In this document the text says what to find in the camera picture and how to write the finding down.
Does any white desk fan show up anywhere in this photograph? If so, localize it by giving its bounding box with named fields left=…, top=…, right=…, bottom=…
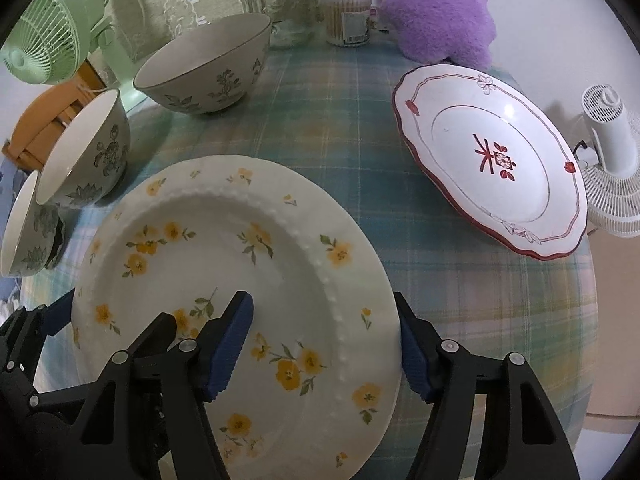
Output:
left=575, top=85, right=640, bottom=238

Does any yellow floral white plate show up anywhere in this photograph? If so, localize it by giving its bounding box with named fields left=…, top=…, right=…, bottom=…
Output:
left=71, top=156, right=403, bottom=480

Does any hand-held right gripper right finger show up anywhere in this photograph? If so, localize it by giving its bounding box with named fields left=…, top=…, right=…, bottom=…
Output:
left=394, top=292, right=581, bottom=480

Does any large floral ceramic bowl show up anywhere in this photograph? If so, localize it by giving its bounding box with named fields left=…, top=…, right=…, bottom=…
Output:
left=133, top=12, right=273, bottom=116

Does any small floral ceramic bowl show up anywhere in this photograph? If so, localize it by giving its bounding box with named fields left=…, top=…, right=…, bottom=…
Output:
left=0, top=170, right=66, bottom=278

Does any purple plush toy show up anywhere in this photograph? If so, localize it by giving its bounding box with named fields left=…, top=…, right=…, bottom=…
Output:
left=375, top=0, right=497, bottom=68

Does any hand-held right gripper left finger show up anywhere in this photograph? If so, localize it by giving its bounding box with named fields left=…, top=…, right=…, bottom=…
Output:
left=62, top=291, right=254, bottom=480

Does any cotton swab container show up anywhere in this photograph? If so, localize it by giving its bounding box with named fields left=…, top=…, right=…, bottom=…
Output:
left=319, top=0, right=373, bottom=48

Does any medium floral ceramic bowl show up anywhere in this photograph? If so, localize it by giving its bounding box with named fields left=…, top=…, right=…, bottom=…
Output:
left=36, top=88, right=132, bottom=209

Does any glass jar with lid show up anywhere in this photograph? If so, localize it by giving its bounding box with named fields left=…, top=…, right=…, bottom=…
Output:
left=236, top=0, right=323, bottom=51

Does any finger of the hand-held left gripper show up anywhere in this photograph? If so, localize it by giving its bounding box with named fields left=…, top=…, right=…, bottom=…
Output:
left=0, top=289, right=76, bottom=361

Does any red-rimmed white plate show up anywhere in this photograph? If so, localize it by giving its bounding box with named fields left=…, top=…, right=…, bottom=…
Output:
left=391, top=64, right=588, bottom=262

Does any green desk fan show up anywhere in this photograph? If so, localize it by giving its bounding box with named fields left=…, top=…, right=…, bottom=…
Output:
left=0, top=0, right=151, bottom=111

